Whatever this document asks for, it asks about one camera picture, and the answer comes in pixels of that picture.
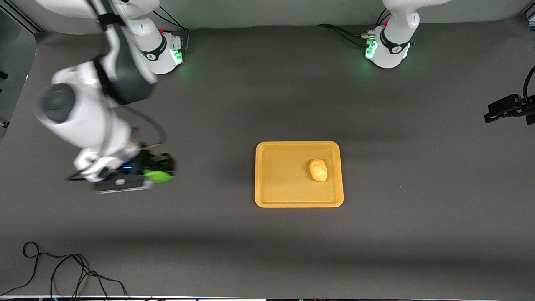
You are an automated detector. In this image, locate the black arm base cable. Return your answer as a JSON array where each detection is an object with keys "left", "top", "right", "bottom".
[
  {"left": 315, "top": 7, "right": 392, "bottom": 46},
  {"left": 151, "top": 6, "right": 191, "bottom": 54}
]

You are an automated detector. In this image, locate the yellow plastic tray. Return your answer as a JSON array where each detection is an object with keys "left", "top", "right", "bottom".
[{"left": 255, "top": 141, "right": 344, "bottom": 208}]

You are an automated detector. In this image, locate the green apple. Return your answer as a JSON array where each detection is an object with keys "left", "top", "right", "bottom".
[{"left": 143, "top": 169, "right": 173, "bottom": 184}]

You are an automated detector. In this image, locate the black left arm base cable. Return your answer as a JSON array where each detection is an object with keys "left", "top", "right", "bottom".
[{"left": 315, "top": 7, "right": 392, "bottom": 46}]

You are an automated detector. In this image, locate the yellow potato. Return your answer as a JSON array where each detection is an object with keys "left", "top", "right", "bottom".
[{"left": 309, "top": 158, "right": 328, "bottom": 183}]

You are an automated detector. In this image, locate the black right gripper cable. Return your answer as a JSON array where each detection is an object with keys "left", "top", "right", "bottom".
[{"left": 123, "top": 106, "right": 168, "bottom": 151}]

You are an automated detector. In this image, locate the black right arm base cable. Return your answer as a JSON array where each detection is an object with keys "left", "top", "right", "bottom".
[{"left": 151, "top": 6, "right": 191, "bottom": 54}]

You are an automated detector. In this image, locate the thin black loose cable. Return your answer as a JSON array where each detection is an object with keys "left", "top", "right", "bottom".
[{"left": 0, "top": 241, "right": 130, "bottom": 300}]

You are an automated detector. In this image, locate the dark grey table mat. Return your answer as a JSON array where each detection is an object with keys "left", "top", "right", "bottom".
[{"left": 0, "top": 15, "right": 535, "bottom": 298}]

